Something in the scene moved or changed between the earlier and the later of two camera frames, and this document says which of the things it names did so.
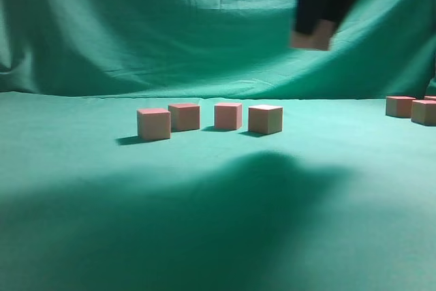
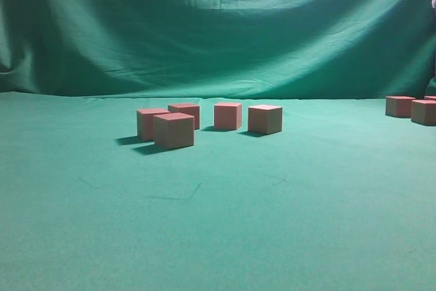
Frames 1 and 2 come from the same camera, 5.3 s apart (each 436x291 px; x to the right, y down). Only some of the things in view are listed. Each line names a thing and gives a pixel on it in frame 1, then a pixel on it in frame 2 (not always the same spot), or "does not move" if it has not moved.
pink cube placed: (153, 123) does not move
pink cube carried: (319, 40) to (174, 130)
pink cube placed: (265, 118) does not move
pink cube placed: (184, 117) does not move
